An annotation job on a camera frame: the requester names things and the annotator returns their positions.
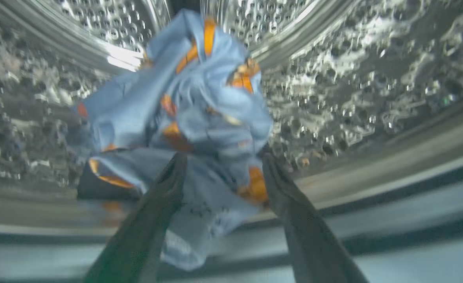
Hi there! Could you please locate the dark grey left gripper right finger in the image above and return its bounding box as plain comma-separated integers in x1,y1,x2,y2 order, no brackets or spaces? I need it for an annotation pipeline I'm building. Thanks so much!
261,151,369,283

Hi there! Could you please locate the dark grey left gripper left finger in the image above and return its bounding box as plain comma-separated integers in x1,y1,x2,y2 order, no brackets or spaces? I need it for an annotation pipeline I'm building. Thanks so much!
83,153,188,283

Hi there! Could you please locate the blue cartoon print garment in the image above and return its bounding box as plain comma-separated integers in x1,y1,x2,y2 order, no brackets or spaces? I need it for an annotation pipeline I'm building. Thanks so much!
77,147,269,272
64,9,274,158

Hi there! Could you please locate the steel washing machine drum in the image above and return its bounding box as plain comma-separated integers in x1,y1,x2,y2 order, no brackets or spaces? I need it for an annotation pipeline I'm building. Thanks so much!
0,0,463,221

